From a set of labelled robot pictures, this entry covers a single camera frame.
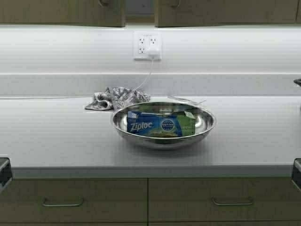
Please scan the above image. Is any stainless steel bowl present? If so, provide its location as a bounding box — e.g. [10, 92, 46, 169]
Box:
[111, 101, 216, 150]

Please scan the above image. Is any cabinet door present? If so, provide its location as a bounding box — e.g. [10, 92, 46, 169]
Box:
[154, 0, 301, 27]
[0, 0, 126, 27]

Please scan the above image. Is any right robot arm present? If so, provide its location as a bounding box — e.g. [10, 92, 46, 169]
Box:
[291, 158, 301, 190]

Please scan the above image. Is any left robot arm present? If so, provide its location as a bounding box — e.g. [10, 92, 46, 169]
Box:
[0, 158, 13, 193]

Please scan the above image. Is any black cooking pot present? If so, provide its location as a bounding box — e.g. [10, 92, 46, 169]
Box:
[293, 79, 301, 87]

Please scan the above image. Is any blue Ziploc box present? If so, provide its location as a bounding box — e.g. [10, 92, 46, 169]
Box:
[127, 111, 196, 138]

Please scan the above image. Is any grey patterned cloth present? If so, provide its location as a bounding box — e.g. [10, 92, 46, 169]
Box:
[85, 87, 151, 111]

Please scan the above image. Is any white charger plug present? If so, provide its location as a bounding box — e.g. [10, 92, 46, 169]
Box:
[147, 48, 161, 60]

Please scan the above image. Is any right drawer front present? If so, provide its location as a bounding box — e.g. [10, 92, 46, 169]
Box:
[148, 178, 301, 222]

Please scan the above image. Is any drawer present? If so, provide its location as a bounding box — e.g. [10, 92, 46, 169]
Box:
[148, 178, 301, 222]
[0, 179, 147, 223]

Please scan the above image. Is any left drawer front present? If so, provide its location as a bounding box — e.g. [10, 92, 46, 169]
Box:
[0, 179, 147, 223]

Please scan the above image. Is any white charger cable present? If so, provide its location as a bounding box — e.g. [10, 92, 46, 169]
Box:
[0, 58, 156, 99]

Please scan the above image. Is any white wall outlet plate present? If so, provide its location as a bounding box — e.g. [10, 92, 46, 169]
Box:
[133, 31, 162, 60]

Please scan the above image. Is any right drawer handle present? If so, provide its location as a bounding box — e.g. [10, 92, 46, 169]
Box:
[211, 197, 254, 207]

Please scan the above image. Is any drawer handle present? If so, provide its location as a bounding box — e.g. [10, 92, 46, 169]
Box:
[211, 197, 254, 207]
[41, 197, 85, 208]

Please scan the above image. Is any left drawer handle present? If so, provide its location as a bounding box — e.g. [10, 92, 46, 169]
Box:
[41, 197, 85, 208]

